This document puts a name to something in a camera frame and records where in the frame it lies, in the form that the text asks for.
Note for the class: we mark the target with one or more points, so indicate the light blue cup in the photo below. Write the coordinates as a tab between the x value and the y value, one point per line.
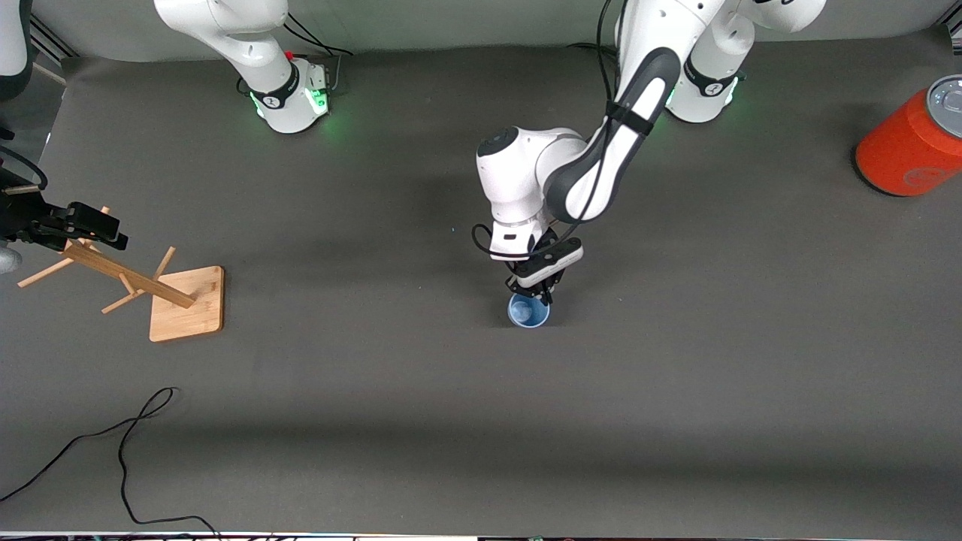
528	315

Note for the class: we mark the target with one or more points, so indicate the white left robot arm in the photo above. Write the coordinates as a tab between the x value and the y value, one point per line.
601	158

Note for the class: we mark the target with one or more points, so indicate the orange cylindrical can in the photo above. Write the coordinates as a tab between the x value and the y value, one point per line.
906	139

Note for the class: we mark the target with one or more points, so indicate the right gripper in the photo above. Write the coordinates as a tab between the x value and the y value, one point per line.
16	218

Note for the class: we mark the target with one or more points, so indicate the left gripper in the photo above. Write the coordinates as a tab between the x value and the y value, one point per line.
548	244

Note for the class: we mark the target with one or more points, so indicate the aluminium frame rail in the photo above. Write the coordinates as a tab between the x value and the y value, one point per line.
54	41
951	28

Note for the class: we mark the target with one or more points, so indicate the wooden cup rack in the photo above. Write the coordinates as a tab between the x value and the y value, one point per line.
184	304

